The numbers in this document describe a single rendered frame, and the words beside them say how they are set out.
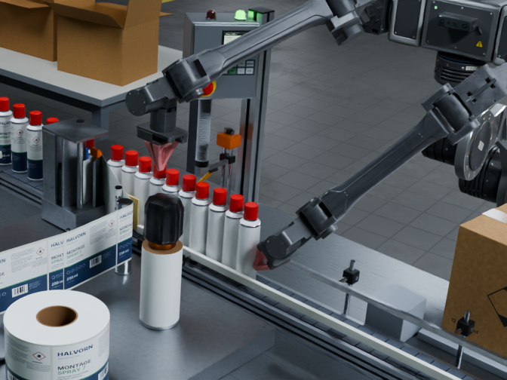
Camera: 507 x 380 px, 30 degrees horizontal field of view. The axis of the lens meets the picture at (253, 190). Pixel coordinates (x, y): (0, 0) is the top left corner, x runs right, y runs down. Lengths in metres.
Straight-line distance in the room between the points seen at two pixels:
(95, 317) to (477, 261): 0.86
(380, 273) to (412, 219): 2.35
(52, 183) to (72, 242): 0.41
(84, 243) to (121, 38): 1.88
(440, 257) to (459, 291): 2.31
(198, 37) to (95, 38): 1.81
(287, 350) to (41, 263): 0.58
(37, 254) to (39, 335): 0.31
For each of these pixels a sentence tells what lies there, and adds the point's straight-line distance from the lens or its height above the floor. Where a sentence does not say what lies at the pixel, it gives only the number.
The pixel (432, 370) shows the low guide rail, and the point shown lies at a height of 0.91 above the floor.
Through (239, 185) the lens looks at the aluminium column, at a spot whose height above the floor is 1.05.
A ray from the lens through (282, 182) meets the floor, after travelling 5.10.
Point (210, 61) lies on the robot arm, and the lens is 2.00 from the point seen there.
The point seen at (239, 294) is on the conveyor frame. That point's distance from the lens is 2.26.
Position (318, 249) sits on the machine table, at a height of 0.83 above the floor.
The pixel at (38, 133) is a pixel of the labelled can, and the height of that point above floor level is 1.03.
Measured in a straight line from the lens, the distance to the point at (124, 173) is 2.48.
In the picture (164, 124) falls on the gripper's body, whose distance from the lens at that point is 2.05.
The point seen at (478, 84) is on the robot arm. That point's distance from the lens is 1.96.
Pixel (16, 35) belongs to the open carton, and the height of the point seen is 0.85.
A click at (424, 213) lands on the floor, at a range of 4.95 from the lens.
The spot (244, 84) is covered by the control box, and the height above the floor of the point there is 1.32.
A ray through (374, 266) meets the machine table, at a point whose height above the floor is 0.83.
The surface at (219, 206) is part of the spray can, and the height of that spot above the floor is 1.05.
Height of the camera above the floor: 2.01
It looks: 24 degrees down
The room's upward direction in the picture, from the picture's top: 5 degrees clockwise
